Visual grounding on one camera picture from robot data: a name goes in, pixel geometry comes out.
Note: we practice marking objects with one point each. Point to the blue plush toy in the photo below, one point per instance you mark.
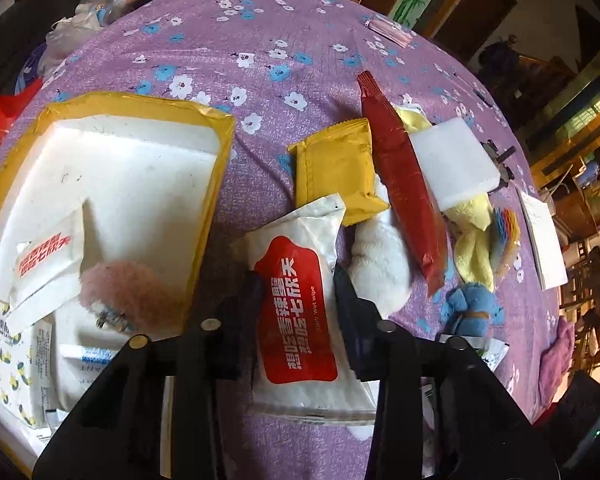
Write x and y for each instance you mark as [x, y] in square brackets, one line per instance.
[472, 305]

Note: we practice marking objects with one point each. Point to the pink cloth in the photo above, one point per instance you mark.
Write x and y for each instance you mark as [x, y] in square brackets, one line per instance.
[557, 355]

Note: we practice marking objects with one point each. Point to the purple floral tablecloth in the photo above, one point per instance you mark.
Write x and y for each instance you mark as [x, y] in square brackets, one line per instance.
[230, 25]

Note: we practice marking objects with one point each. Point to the white wet wipe packet red label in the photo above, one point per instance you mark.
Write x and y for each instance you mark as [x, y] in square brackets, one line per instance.
[295, 310]
[50, 255]

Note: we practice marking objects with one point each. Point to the white plastic bag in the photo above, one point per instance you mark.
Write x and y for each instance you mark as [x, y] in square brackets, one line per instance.
[72, 35]

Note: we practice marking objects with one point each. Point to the yellow box with white lining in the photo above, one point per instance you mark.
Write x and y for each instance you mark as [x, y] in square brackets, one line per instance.
[130, 170]

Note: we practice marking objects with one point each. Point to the white packet with blue print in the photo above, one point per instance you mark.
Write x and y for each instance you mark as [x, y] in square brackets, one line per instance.
[80, 375]

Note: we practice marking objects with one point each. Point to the white paper sheet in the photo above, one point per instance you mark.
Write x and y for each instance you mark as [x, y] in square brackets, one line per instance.
[545, 240]

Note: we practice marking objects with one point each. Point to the gold framed fish tank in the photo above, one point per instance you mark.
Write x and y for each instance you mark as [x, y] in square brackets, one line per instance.
[580, 105]

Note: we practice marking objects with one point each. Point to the black bag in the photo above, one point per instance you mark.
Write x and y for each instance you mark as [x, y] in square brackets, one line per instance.
[30, 15]

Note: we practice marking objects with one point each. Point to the white foam block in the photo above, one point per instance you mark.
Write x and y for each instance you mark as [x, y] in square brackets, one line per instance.
[450, 160]

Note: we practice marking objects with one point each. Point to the pink flat packet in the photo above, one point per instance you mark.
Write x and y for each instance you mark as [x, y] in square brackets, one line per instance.
[387, 29]

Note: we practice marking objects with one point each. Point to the lemon print tissue pack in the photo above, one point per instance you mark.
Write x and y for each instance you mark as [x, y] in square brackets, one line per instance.
[10, 370]

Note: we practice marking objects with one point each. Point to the dark jacket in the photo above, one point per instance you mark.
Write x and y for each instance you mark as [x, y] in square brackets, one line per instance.
[500, 60]

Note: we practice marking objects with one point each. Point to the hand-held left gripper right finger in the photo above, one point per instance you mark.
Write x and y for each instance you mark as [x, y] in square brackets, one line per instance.
[352, 320]

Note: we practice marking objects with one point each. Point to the yellow snack packet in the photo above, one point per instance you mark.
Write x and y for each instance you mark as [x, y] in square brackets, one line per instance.
[335, 165]

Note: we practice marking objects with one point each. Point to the long red snack packet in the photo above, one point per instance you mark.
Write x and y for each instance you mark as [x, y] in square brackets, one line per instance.
[405, 180]

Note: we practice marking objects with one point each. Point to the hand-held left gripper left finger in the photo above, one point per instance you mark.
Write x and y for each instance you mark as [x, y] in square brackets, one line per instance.
[240, 320]

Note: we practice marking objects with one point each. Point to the red bag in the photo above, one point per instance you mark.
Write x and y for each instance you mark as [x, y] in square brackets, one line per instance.
[0, 120]

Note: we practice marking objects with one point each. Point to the white plush toy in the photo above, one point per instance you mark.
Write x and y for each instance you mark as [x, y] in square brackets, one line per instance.
[380, 260]

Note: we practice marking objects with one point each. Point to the yellow fleece cloth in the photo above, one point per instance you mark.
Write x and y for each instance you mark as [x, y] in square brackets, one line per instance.
[472, 255]

